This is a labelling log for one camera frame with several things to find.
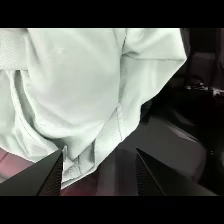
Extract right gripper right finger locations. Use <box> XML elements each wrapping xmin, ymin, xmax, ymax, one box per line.
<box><xmin>135</xmin><ymin>147</ymin><xmax>218</xmax><ymax>197</ymax></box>

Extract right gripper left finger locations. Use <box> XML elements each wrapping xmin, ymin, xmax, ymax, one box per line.
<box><xmin>0</xmin><ymin>148</ymin><xmax>65</xmax><ymax>197</ymax></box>

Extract pale green T-shirt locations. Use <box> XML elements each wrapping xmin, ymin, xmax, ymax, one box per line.
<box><xmin>0</xmin><ymin>27</ymin><xmax>188</xmax><ymax>190</ymax></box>

